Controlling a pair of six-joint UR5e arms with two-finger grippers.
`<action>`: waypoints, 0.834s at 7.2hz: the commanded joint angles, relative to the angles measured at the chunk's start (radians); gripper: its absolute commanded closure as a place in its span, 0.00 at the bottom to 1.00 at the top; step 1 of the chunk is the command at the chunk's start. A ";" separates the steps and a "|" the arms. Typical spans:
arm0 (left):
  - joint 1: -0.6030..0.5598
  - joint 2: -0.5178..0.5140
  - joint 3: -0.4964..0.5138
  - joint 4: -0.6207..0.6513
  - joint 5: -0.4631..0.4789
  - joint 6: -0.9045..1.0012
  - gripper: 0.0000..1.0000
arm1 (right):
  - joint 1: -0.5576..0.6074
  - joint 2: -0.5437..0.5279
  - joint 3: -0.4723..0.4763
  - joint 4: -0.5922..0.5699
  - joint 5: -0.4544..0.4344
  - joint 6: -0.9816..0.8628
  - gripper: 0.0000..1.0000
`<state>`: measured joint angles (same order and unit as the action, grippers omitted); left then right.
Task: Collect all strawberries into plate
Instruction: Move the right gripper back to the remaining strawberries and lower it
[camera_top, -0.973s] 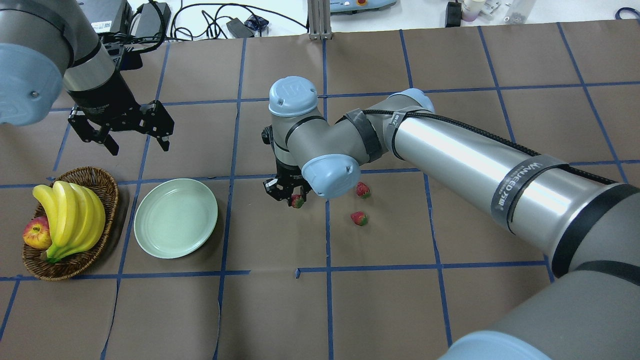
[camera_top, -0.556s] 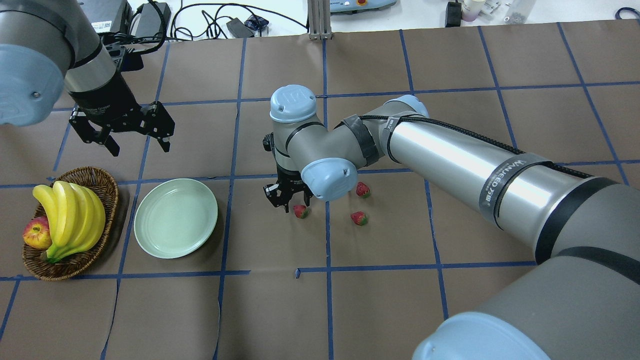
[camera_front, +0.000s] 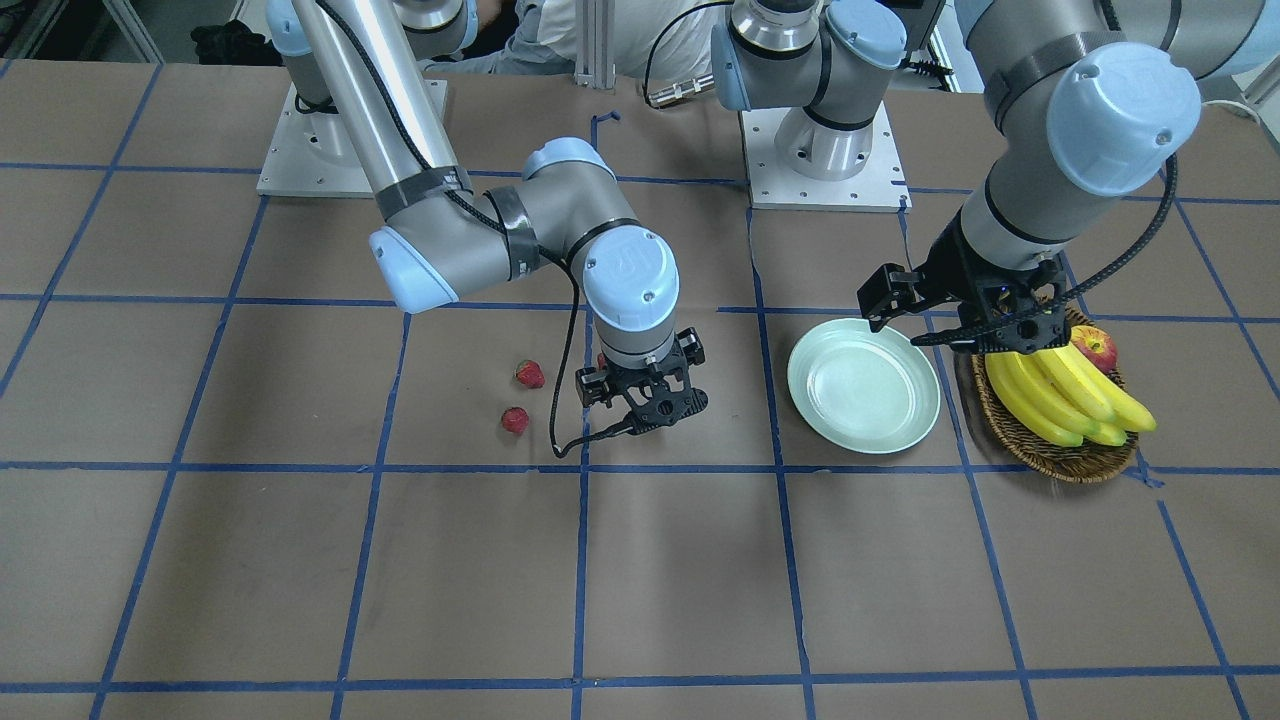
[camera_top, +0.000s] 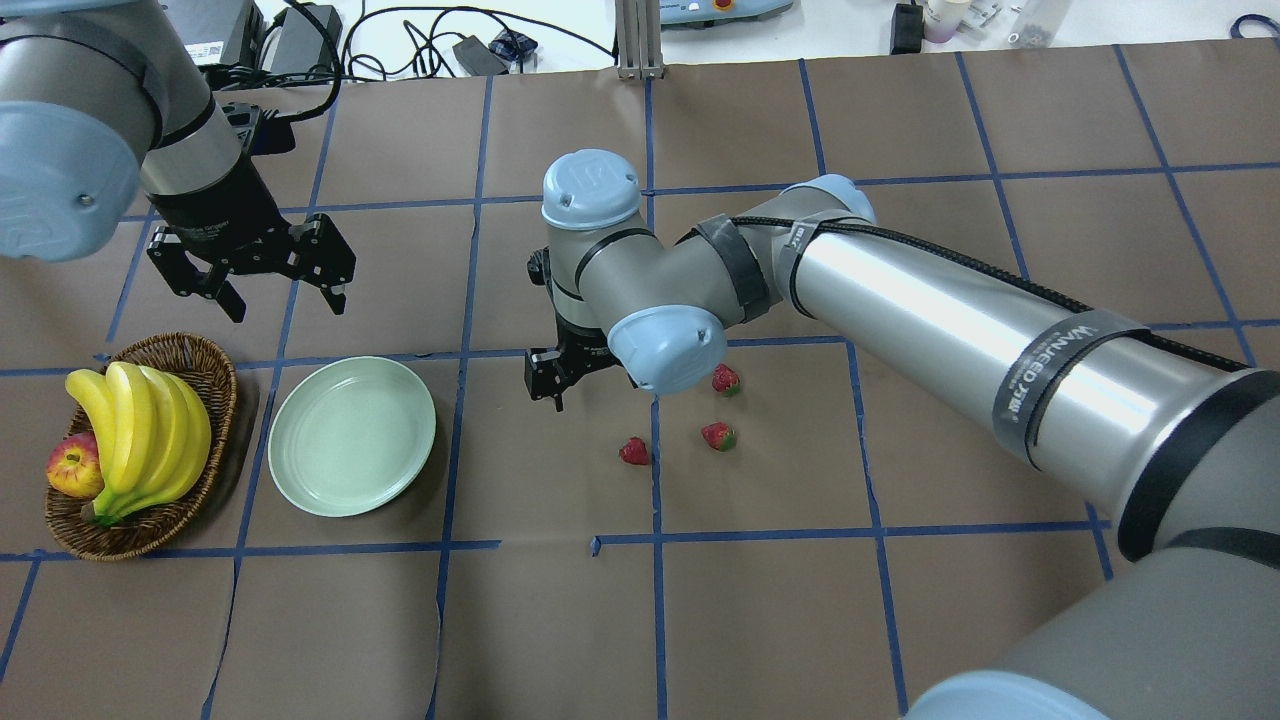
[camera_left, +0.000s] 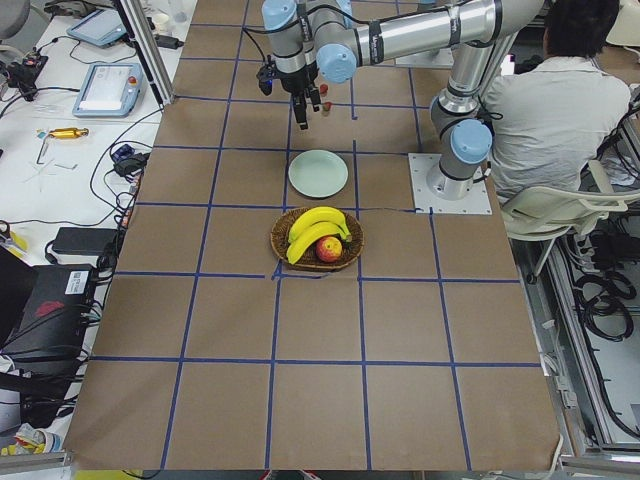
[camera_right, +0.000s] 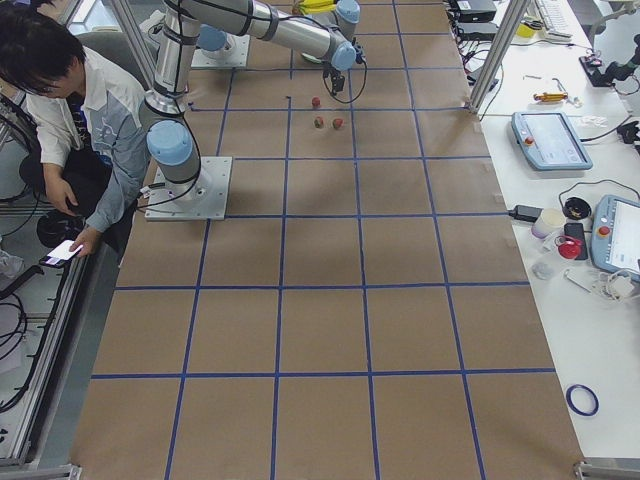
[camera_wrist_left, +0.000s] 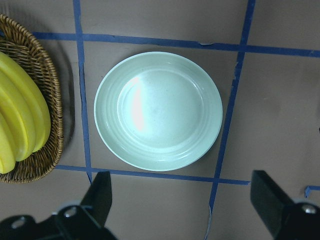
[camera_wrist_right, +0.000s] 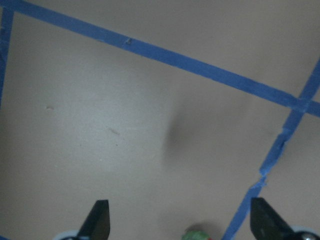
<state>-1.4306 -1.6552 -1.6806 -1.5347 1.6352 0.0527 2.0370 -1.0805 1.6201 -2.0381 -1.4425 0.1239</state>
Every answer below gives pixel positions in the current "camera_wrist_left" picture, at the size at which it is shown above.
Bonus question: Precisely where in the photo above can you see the wicker basket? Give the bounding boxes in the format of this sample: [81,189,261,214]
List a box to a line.
[0,13,64,184]

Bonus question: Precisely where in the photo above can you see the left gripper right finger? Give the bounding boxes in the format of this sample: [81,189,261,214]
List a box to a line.
[250,170,295,235]

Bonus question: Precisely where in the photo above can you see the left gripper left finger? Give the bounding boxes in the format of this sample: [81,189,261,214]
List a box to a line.
[80,171,112,227]

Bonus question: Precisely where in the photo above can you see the light green plate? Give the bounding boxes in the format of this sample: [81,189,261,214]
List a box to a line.
[94,51,223,172]

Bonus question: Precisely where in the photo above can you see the yellow banana bunch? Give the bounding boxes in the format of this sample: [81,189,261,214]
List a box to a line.
[0,53,51,174]

